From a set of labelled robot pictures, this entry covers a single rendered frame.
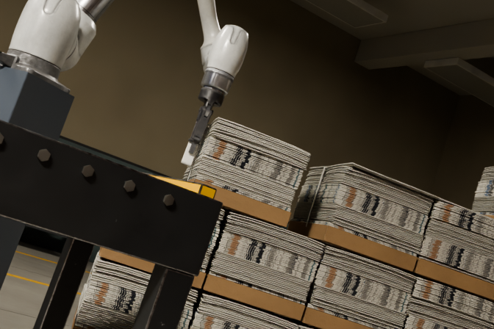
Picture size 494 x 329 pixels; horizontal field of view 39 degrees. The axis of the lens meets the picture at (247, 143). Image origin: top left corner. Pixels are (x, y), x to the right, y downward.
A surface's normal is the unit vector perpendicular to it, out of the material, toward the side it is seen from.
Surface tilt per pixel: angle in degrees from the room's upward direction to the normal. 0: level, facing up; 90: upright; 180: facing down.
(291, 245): 90
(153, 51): 90
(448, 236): 90
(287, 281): 90
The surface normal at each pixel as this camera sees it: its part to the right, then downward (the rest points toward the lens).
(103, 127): 0.47, 0.03
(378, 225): 0.22, -0.07
